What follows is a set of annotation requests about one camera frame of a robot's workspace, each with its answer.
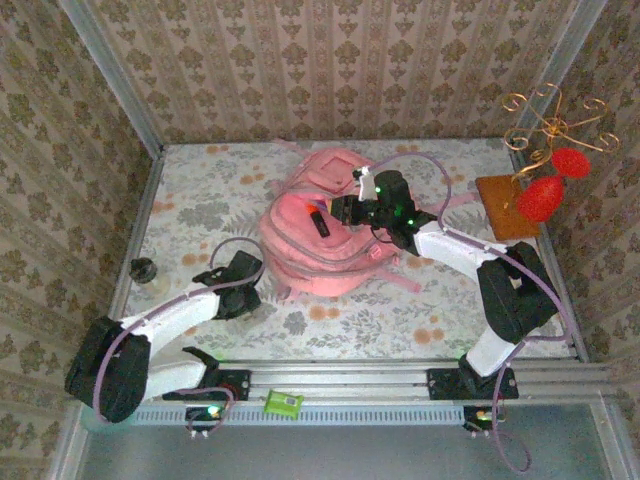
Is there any black marker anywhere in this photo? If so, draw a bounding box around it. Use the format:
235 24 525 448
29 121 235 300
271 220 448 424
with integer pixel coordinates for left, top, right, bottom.
309 208 332 240

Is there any pink backpack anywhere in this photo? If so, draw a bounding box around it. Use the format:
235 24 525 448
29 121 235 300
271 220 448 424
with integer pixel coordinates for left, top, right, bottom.
258 138 480 300

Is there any small bottle with black cap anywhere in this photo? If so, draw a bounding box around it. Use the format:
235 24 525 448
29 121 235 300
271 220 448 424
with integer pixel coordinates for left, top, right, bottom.
128 257 171 297

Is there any brown wooden board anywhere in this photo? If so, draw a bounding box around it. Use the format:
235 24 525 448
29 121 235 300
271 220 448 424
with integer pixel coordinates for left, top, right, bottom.
474 174 542 242

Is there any floral tablecloth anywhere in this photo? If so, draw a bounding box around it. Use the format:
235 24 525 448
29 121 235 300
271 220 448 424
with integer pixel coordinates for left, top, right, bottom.
112 138 571 362

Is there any green wipes packet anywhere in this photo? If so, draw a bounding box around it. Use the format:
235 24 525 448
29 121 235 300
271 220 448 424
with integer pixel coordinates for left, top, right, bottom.
263 388 305 415

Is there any large red mesh ornament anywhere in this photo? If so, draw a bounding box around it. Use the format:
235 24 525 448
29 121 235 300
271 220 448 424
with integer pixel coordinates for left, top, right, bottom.
516 177 566 224

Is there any small black controller board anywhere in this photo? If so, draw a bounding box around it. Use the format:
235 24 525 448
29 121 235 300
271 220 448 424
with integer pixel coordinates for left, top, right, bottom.
185 405 225 439
462 405 507 437

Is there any small red mesh ornament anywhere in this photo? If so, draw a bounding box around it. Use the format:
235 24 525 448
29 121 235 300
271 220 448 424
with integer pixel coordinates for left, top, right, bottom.
551 147 593 180

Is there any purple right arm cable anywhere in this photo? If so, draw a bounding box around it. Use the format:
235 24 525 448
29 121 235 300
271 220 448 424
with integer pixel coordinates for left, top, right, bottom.
367 152 574 474

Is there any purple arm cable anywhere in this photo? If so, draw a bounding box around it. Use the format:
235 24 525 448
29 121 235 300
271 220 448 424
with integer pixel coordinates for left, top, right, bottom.
367 152 574 474
93 237 266 436

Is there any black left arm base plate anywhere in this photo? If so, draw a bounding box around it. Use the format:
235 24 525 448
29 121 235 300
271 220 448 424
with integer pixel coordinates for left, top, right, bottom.
163 368 251 401

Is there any aluminium side rail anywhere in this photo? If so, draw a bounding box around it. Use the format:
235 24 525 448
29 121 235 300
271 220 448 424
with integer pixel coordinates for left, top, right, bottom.
94 149 166 364
507 144 589 362

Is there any aluminium frame rail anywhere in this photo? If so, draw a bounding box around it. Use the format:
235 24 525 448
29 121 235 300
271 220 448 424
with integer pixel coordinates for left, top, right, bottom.
74 359 614 401

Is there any gold wire stand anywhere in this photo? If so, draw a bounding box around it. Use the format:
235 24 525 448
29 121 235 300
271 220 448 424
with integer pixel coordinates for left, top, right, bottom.
502 82 622 209

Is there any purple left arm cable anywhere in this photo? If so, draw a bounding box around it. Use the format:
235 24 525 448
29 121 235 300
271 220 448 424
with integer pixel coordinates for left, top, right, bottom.
93 237 266 436

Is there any grey slotted cable duct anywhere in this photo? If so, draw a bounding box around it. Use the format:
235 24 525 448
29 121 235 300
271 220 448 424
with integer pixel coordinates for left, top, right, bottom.
132 403 466 426

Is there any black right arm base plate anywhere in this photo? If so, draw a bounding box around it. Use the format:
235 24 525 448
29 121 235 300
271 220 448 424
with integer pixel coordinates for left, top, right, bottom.
427 367 520 401

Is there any aluminium frame post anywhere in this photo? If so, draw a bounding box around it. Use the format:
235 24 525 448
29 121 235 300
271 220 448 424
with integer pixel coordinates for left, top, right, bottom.
514 0 609 146
58 0 166 157

